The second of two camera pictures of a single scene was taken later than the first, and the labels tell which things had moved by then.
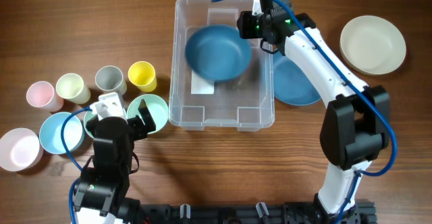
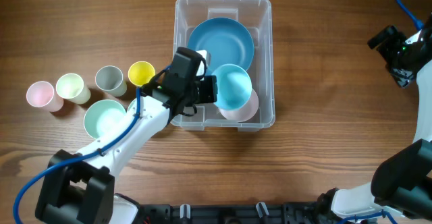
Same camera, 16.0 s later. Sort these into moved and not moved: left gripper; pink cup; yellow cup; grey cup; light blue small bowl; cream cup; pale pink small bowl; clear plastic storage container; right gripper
Moved: pale pink small bowl; light blue small bowl; right gripper; left gripper
Not moved: pink cup; cream cup; grey cup; clear plastic storage container; yellow cup
